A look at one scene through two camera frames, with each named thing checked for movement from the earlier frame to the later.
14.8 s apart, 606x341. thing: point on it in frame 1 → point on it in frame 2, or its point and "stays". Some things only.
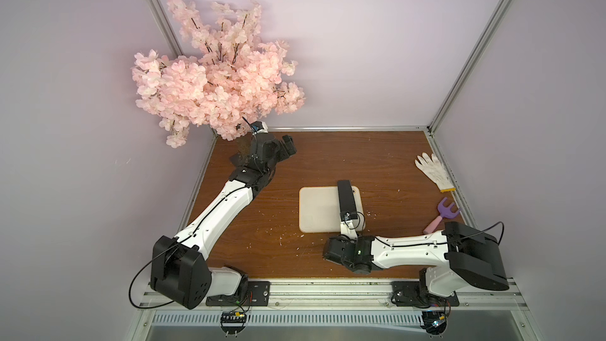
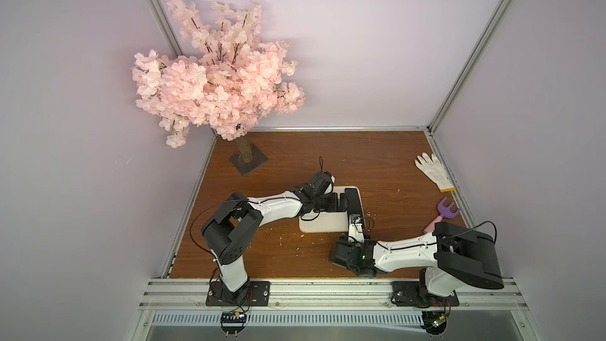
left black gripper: [282, 155] → [333, 207]
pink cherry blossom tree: [234, 78] stays
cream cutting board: [319, 209] stays
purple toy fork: [445, 213] stays
